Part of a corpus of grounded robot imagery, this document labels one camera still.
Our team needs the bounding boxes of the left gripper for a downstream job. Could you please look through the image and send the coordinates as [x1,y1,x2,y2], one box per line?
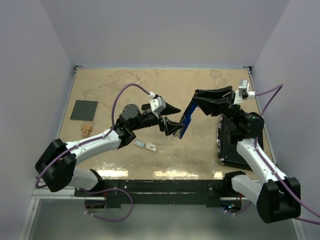
[130,102,185,136]

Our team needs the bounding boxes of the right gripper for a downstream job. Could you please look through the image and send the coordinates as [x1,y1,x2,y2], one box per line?
[193,85,246,127]

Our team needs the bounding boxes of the blue black stapler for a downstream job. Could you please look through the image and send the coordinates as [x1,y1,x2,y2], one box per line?
[177,99,198,139]

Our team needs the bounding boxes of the white staple box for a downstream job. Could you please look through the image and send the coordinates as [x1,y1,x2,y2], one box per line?
[145,142,158,152]

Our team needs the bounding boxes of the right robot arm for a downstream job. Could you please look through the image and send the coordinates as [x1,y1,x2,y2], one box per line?
[192,86,302,224]

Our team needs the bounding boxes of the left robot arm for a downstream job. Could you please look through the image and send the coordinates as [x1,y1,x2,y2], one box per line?
[35,104,184,196]

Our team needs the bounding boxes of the black case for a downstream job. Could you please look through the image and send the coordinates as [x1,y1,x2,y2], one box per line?
[216,115,252,171]

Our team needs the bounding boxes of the small wooden block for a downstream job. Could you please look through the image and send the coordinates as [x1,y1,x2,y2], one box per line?
[80,124,93,138]

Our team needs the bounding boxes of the grey lego baseplate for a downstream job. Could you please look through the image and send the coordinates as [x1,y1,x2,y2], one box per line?
[70,100,98,122]

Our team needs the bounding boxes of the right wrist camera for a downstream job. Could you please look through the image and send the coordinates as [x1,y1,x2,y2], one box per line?
[233,79,256,105]

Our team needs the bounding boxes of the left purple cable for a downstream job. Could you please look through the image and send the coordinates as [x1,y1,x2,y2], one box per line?
[34,84,153,189]

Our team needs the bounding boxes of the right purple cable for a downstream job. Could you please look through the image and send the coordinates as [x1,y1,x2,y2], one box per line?
[253,84,320,223]

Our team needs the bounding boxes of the black base frame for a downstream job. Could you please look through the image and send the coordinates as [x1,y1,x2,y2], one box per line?
[74,179,240,209]

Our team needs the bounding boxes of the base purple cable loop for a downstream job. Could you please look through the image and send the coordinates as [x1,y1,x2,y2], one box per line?
[84,186,133,223]

